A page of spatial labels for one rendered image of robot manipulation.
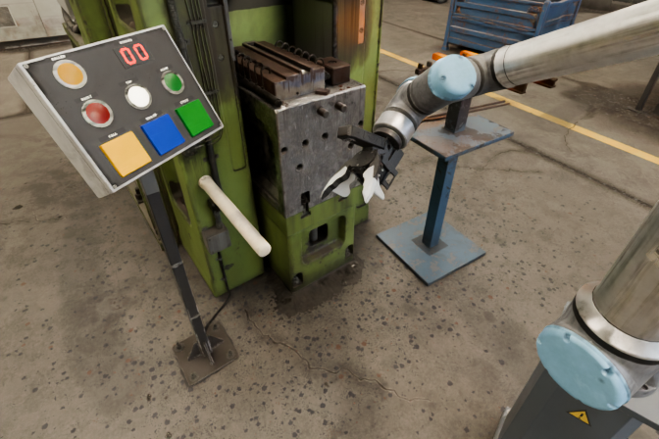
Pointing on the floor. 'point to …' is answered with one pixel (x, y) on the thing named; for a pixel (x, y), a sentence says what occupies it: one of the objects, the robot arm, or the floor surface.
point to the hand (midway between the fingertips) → (338, 199)
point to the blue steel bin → (505, 15)
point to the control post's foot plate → (189, 353)
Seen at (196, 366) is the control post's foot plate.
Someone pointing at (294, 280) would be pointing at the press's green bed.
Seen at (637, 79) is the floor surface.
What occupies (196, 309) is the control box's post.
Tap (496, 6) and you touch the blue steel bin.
